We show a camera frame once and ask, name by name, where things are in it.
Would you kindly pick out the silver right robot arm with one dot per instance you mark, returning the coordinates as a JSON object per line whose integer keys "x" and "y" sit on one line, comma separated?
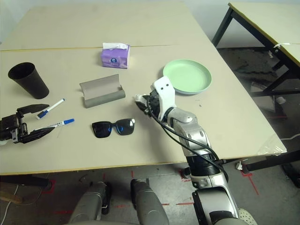
{"x": 192, "y": 136}

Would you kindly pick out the white perforated shoe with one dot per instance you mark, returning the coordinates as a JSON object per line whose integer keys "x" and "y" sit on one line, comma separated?
{"x": 246, "y": 218}

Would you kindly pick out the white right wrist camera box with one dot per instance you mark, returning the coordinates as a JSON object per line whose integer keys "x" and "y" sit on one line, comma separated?
{"x": 165, "y": 93}

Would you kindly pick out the grey glasses case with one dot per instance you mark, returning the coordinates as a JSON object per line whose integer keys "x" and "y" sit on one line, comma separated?
{"x": 100, "y": 90}

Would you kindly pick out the thin white marker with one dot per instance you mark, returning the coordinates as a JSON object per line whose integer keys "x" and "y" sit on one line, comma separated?
{"x": 55, "y": 106}

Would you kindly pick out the white tissue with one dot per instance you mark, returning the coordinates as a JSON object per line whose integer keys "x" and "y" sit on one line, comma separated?
{"x": 138, "y": 97}

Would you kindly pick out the beige table with black frame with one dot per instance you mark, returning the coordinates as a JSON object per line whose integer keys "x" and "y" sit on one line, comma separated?
{"x": 294, "y": 52}
{"x": 269, "y": 14}

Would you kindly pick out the grey flat sheet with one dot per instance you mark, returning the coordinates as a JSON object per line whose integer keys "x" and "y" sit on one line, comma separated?
{"x": 264, "y": 103}

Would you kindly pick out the black plastic cup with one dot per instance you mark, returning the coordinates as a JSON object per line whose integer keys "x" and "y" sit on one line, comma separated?
{"x": 32, "y": 84}

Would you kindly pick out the purple tissue pack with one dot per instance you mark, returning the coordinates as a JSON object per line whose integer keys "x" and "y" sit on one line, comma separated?
{"x": 114, "y": 59}

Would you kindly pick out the brown wooden plank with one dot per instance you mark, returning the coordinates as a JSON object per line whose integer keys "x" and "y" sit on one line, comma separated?
{"x": 9, "y": 198}

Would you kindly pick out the clear plastic film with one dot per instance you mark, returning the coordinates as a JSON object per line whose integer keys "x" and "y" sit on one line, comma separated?
{"x": 269, "y": 147}

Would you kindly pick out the green plate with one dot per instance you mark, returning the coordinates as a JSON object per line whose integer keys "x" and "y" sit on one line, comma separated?
{"x": 187, "y": 75}

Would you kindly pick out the black table foot bar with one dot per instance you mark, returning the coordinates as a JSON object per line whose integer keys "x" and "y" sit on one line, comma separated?
{"x": 23, "y": 180}
{"x": 269, "y": 161}

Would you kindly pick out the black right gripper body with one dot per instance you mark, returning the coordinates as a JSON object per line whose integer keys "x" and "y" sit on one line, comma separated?
{"x": 153, "y": 103}

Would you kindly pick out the thick white marker blue cap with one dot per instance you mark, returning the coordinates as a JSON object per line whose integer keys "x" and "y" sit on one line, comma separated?
{"x": 63, "y": 122}

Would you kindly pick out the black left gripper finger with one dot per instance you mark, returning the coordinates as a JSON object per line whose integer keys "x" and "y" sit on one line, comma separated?
{"x": 32, "y": 108}
{"x": 37, "y": 135}

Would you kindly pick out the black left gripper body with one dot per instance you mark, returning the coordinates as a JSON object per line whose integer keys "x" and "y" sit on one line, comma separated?
{"x": 9, "y": 129}

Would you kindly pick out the small white plug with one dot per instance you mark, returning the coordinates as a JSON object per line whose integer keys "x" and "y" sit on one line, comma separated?
{"x": 239, "y": 165}

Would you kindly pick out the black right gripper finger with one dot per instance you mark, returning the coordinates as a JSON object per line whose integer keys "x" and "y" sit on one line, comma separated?
{"x": 146, "y": 96}
{"x": 142, "y": 107}

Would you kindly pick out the grey robot torso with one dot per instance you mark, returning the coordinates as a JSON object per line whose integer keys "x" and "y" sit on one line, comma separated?
{"x": 93, "y": 222}

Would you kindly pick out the black sunglasses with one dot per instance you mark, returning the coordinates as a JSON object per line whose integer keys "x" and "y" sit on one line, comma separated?
{"x": 102, "y": 129}

